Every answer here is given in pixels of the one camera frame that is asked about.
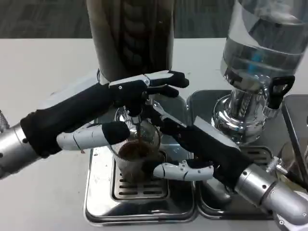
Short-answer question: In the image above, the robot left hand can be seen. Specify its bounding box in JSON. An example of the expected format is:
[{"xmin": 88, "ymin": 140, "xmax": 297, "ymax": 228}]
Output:
[{"xmin": 20, "ymin": 70, "xmax": 190, "ymax": 159}]

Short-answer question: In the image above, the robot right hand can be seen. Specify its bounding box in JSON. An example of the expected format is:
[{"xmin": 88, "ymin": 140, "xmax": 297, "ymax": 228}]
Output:
[{"xmin": 143, "ymin": 102, "xmax": 252, "ymax": 193}]

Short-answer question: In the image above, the clear ribbed glass cup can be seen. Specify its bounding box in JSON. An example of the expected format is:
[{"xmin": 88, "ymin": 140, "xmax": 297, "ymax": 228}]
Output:
[{"xmin": 110, "ymin": 119, "xmax": 162, "ymax": 184}]

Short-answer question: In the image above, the steel drip tray grid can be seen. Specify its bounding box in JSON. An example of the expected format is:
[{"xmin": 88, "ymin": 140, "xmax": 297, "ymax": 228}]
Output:
[
  {"xmin": 113, "ymin": 150, "xmax": 169, "ymax": 201},
  {"xmin": 240, "ymin": 146, "xmax": 273, "ymax": 167}
]

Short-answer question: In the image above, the dark coffee drink dispenser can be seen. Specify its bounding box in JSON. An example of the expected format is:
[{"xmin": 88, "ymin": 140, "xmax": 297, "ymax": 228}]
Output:
[{"xmin": 84, "ymin": 0, "xmax": 195, "ymax": 221}]

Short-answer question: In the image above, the black tap of clear dispenser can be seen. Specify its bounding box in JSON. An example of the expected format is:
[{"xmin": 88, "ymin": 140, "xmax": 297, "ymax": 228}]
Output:
[{"xmin": 267, "ymin": 76, "xmax": 296, "ymax": 110}]

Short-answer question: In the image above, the steel dispenser base tray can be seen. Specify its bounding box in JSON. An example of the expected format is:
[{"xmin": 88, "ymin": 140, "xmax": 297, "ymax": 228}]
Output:
[{"xmin": 281, "ymin": 94, "xmax": 308, "ymax": 174}]

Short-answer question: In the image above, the clear water drink dispenser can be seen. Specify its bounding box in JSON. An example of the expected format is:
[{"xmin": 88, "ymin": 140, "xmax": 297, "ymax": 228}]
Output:
[{"xmin": 186, "ymin": 0, "xmax": 308, "ymax": 219}]

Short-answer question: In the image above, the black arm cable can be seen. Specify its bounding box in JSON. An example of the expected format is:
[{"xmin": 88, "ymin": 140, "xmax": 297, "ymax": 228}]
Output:
[{"xmin": 266, "ymin": 155, "xmax": 308, "ymax": 189}]

